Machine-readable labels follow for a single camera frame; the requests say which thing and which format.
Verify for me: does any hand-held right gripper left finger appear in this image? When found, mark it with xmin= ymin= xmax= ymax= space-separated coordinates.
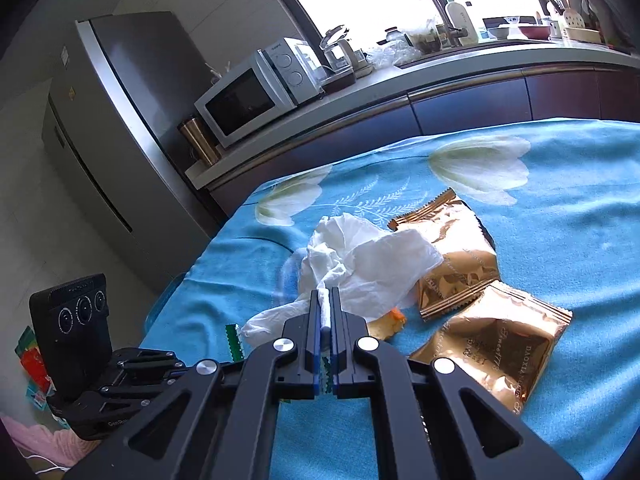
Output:
xmin=65 ymin=287 xmax=331 ymax=480

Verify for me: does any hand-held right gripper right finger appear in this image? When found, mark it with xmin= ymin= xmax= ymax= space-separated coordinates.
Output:
xmin=330 ymin=285 xmax=583 ymax=480

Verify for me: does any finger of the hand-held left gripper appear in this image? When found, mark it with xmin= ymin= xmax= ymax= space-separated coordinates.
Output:
xmin=111 ymin=347 xmax=187 ymax=376
xmin=97 ymin=382 xmax=168 ymax=411

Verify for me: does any orange peel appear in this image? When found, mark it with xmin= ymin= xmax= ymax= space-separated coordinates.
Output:
xmin=367 ymin=307 xmax=407 ymax=341

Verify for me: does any clear wrapper green edge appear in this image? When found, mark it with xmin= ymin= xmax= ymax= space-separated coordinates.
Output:
xmin=222 ymin=247 xmax=333 ymax=401

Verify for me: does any white tissue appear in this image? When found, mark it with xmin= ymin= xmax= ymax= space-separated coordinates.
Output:
xmin=240 ymin=213 xmax=445 ymax=348

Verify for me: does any gold snack packet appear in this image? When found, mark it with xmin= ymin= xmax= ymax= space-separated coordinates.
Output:
xmin=407 ymin=281 xmax=573 ymax=416
xmin=387 ymin=187 xmax=502 ymax=322

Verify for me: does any red printed bag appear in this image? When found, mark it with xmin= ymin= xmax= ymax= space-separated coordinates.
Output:
xmin=15 ymin=325 xmax=53 ymax=401

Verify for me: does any pink cloth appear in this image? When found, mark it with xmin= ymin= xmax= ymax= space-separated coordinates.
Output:
xmin=0 ymin=412 xmax=96 ymax=476

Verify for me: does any copper travel tumbler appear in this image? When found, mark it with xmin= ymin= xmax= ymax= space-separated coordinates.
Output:
xmin=179 ymin=116 xmax=222 ymax=167

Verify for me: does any grey refrigerator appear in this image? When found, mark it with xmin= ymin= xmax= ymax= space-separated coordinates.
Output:
xmin=41 ymin=11 xmax=236 ymax=296

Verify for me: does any blue floral cloth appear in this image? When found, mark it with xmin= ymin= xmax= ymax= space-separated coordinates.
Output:
xmin=140 ymin=117 xmax=640 ymax=480

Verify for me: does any white microwave oven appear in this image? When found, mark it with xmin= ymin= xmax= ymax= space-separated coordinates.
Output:
xmin=194 ymin=36 xmax=326 ymax=149

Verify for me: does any kitchen counter with cabinets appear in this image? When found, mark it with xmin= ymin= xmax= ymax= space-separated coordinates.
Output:
xmin=185 ymin=40 xmax=640 ymax=221

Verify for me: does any dark round food container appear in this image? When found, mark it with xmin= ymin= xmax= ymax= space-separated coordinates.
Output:
xmin=322 ymin=71 xmax=357 ymax=93

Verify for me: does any small white ornament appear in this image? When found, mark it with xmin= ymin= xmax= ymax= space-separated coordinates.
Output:
xmin=204 ymin=60 xmax=233 ymax=83

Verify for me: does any glass kettle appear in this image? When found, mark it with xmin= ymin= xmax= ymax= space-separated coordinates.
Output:
xmin=319 ymin=24 xmax=357 ymax=73

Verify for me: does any clear plastic bag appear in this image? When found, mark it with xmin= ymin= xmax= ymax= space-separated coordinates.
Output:
xmin=366 ymin=35 xmax=416 ymax=67

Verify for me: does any plastic covered bowl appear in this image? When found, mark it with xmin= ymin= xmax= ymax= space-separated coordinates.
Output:
xmin=405 ymin=17 xmax=443 ymax=53

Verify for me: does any white soap bottle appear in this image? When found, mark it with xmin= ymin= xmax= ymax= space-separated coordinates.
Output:
xmin=444 ymin=0 xmax=478 ymax=46

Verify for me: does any metal kitchen faucet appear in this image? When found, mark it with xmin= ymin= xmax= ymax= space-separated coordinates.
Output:
xmin=398 ymin=0 xmax=471 ymax=48

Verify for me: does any utensil holder with utensils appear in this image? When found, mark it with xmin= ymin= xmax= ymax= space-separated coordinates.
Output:
xmin=542 ymin=0 xmax=566 ymax=36

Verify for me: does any cream round container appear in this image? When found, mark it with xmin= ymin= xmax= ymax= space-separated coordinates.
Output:
xmin=562 ymin=26 xmax=603 ymax=43

